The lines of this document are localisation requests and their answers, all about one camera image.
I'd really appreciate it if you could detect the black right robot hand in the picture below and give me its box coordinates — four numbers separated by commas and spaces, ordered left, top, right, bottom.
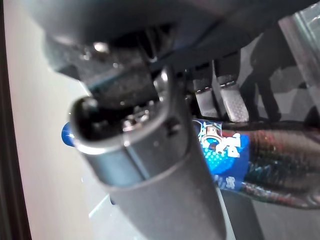
19, 0, 320, 240

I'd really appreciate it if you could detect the Pepsi cola bottle blue label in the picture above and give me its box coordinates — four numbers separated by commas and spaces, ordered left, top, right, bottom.
61, 118, 320, 210

